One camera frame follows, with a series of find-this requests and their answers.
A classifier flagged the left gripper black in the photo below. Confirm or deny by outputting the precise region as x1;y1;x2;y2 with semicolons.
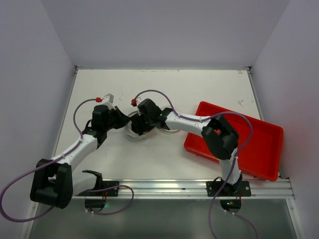
103;106;131;131

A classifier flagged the aluminium mounting rail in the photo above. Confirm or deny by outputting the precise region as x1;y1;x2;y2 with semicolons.
72;179;295;200

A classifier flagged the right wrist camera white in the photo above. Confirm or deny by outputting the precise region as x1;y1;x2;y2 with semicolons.
131;98;141;107

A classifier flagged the white mesh laundry bag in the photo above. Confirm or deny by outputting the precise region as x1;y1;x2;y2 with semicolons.
124;121;180;142

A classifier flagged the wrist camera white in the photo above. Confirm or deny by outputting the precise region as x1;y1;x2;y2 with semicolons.
131;98;141;107
95;94;115;110

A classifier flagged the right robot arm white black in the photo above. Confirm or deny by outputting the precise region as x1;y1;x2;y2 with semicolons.
131;99;242;196

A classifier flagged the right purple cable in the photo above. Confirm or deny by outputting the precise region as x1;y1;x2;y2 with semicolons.
134;89;254;239

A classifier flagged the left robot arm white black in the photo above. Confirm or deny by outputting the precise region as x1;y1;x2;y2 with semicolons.
30;105;130;209

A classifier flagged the red plastic tray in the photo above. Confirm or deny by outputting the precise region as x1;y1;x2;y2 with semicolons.
184;101;284;181

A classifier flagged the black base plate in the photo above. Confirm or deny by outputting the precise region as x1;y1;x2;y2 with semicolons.
77;180;119;197
206;180;252;197

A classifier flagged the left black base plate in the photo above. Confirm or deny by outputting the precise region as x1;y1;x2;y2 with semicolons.
77;180;119;197

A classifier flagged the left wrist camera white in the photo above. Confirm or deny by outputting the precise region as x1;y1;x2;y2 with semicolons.
95;94;115;110

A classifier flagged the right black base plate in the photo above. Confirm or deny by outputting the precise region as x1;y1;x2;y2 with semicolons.
206;180;252;197

